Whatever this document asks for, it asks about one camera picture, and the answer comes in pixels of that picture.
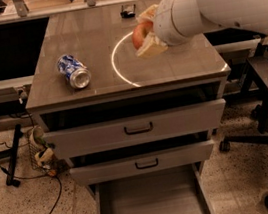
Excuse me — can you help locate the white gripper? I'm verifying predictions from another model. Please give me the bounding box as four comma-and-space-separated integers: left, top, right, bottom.
136, 0, 210, 59

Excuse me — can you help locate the red apple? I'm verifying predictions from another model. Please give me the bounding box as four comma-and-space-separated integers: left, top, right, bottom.
131, 21, 153, 50

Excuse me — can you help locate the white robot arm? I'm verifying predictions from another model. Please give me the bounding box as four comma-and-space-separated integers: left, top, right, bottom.
132, 0, 268, 58

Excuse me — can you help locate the small black object on counter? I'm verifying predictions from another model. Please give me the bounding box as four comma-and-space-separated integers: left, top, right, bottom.
120, 4, 136, 19

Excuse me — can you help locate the grey drawer cabinet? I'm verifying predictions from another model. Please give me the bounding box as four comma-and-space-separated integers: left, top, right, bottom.
11, 0, 254, 214

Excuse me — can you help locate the top drawer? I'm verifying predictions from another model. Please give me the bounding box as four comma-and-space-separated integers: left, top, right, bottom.
44, 99, 225, 159

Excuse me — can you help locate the drawer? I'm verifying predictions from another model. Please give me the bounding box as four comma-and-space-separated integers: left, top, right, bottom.
69, 140, 214, 186
94, 163, 214, 214
44, 99, 225, 159

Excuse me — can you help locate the middle drawer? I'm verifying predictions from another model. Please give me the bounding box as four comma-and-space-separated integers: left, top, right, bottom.
69, 140, 214, 186

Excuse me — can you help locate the bottom drawer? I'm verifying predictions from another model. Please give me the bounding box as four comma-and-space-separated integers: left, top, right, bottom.
94, 163, 214, 214

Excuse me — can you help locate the blue white soda can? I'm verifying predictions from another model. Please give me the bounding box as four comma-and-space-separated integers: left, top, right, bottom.
57, 54, 91, 89

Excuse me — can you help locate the black stand base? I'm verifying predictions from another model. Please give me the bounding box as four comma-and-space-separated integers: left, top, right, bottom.
0, 124, 23, 187

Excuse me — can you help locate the wire basket with items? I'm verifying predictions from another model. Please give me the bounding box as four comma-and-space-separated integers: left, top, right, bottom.
28, 125, 60, 178

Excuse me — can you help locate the black floor cable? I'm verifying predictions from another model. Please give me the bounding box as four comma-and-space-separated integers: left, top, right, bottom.
0, 123, 68, 214

